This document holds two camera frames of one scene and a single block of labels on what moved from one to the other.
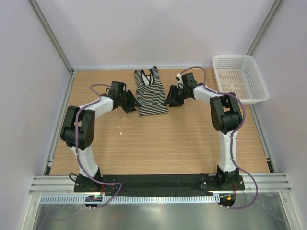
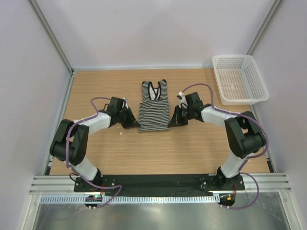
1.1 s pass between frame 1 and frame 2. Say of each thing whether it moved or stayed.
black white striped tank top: moved
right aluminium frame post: stayed
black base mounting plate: stayed
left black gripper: moved
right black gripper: moved
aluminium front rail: stayed
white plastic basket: stayed
